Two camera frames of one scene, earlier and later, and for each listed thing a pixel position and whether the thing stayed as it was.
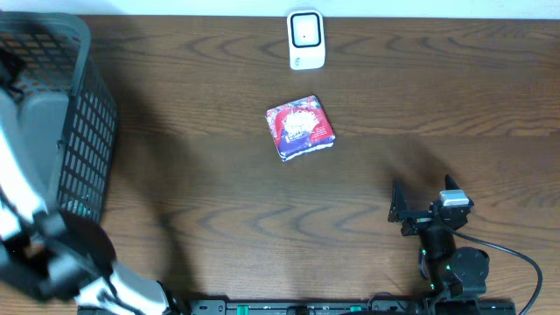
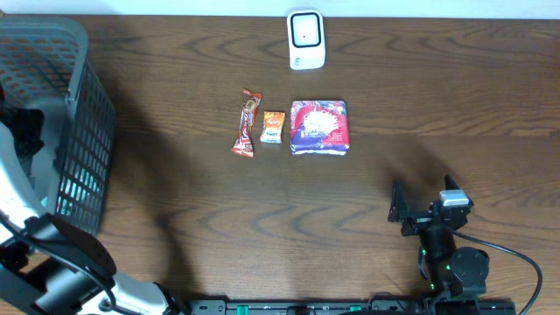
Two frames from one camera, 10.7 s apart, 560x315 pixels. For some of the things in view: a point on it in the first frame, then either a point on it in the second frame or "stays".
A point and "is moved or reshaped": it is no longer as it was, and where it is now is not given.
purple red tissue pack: [300, 128] is moved or reshaped
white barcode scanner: [306, 39] stays
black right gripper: [399, 213] stays
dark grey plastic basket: [44, 52] stays
